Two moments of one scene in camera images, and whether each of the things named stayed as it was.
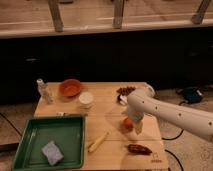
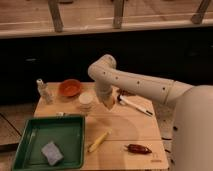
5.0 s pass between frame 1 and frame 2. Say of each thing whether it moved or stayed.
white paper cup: stayed
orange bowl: stayed
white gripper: moved
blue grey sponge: stayed
